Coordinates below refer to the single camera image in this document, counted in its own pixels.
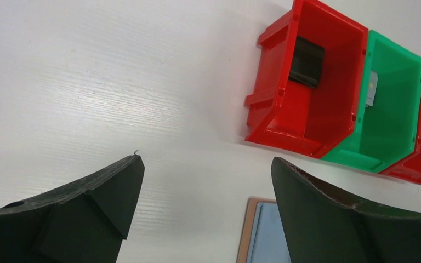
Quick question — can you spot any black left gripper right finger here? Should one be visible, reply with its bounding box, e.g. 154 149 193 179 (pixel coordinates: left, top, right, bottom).
271 157 421 262

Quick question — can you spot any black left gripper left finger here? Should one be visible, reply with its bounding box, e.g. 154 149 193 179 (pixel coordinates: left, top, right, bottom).
0 155 145 262

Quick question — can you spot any tan leather card holder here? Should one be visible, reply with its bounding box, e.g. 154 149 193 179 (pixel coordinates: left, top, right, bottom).
236 197 291 263

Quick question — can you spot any green plastic bin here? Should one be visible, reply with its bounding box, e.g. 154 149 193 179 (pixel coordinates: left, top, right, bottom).
321 30 421 173

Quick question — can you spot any red bin with black card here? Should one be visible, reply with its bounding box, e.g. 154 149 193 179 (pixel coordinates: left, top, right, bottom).
244 1 368 158

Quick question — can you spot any silver card stack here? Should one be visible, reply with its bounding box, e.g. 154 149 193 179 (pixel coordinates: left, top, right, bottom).
366 71 378 107

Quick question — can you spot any black card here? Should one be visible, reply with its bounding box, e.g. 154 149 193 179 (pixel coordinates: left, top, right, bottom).
288 36 325 88

